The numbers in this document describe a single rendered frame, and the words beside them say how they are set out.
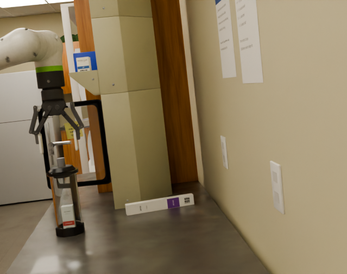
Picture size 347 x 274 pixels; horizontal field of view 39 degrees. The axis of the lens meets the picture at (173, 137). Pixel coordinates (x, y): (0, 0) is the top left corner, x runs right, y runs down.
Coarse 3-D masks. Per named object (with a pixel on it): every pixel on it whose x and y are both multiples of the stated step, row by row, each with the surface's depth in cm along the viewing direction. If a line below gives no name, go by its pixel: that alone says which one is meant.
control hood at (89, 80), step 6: (72, 72) 195; (78, 72) 195; (84, 72) 195; (90, 72) 195; (96, 72) 196; (78, 78) 195; (84, 78) 195; (90, 78) 196; (96, 78) 196; (84, 84) 196; (90, 84) 196; (96, 84) 196; (90, 90) 196; (96, 90) 196
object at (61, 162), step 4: (56, 160) 172; (60, 160) 171; (64, 160) 172; (60, 164) 171; (64, 164) 172; (52, 168) 170; (56, 168) 169; (60, 168) 169; (64, 168) 169; (68, 168) 170; (72, 168) 171; (52, 172) 169; (56, 172) 168
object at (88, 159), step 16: (80, 112) 228; (96, 112) 228; (48, 128) 230; (64, 128) 230; (96, 128) 229; (64, 144) 230; (80, 144) 230; (96, 144) 230; (80, 160) 231; (96, 160) 231; (80, 176) 232; (96, 176) 232
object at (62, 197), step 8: (64, 176) 168; (72, 176) 170; (56, 184) 169; (64, 184) 169; (72, 184) 170; (56, 192) 169; (64, 192) 169; (72, 192) 170; (56, 200) 170; (64, 200) 169; (72, 200) 170; (56, 208) 170; (64, 208) 169; (72, 208) 170; (80, 208) 174; (56, 216) 171; (64, 216) 170; (72, 216) 170; (80, 216) 173; (56, 224) 172; (64, 224) 170; (72, 224) 170; (80, 224) 173
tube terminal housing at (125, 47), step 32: (96, 32) 194; (128, 32) 198; (128, 64) 198; (128, 96) 198; (160, 96) 212; (128, 128) 199; (160, 128) 212; (128, 160) 200; (160, 160) 212; (128, 192) 202; (160, 192) 212
